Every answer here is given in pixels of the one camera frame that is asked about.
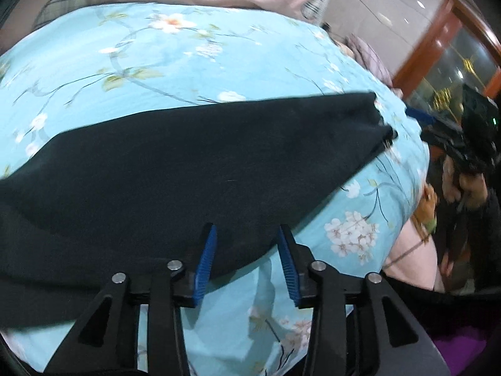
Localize person's right hand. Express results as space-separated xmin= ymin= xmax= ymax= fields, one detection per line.
xmin=442 ymin=156 xmax=488 ymax=210

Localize wooden glass cabinet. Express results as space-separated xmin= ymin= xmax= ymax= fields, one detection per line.
xmin=393 ymin=0 xmax=500 ymax=120

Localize black pants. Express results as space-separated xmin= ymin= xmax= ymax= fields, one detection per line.
xmin=1 ymin=92 xmax=396 ymax=328

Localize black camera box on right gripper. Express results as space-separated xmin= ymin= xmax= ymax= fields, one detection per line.
xmin=461 ymin=84 xmax=500 ymax=166

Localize light blue floral bedsheet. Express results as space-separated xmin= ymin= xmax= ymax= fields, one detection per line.
xmin=1 ymin=3 xmax=430 ymax=375

